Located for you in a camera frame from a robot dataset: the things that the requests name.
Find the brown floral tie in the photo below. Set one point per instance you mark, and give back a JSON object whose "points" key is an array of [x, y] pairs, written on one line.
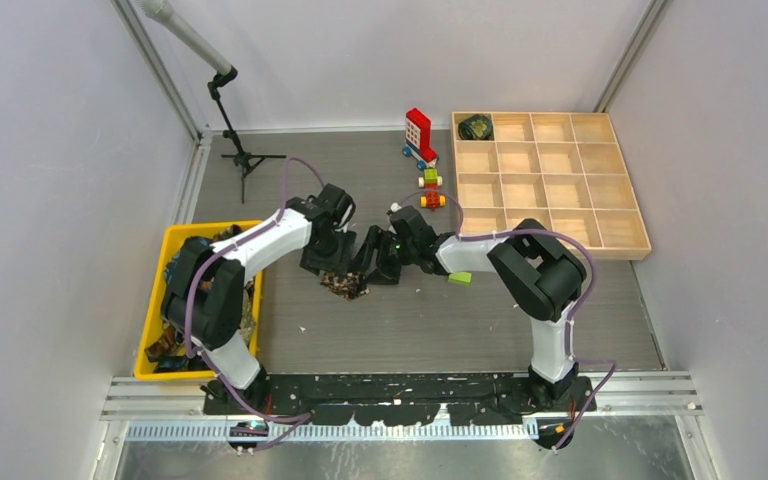
{"points": [[349, 286]]}

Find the red yellow toy block car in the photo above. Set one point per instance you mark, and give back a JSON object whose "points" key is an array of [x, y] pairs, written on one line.
{"points": [[430, 183]]}

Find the grey microphone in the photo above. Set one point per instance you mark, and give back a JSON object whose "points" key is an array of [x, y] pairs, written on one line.
{"points": [[164, 13]]}

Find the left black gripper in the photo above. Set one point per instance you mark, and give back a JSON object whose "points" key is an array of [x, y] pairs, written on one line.
{"points": [[338, 262]]}

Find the red white toy block tower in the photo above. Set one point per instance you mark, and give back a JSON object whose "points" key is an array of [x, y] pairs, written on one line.
{"points": [[418, 140]]}

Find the wooden compartment tray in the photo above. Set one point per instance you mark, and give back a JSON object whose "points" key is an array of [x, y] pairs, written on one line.
{"points": [[564, 169]]}

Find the pile of ties in bin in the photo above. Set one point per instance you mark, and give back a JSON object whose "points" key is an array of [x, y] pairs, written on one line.
{"points": [[169, 350]]}

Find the aluminium frame rail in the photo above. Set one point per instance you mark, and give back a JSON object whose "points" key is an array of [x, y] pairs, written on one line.
{"points": [[626, 393]]}

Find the yellow plastic bin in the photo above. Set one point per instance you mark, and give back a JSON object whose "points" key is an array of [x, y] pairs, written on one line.
{"points": [[173, 240]]}

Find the rolled dark green tie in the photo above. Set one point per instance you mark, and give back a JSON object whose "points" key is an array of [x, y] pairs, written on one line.
{"points": [[476, 127]]}

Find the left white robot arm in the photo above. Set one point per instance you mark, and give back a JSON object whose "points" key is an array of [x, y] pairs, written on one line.
{"points": [[246, 255]]}

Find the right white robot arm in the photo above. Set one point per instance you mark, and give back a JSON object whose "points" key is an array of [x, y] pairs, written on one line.
{"points": [[544, 278]]}

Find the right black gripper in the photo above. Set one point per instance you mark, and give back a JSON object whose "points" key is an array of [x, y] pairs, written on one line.
{"points": [[385, 274]]}

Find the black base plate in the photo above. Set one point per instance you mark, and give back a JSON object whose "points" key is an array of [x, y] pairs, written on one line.
{"points": [[395, 400]]}

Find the green toy block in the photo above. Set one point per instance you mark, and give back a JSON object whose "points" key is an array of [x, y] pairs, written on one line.
{"points": [[460, 278]]}

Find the black microphone stand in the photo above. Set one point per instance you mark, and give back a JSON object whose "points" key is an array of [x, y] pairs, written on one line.
{"points": [[246, 160]]}

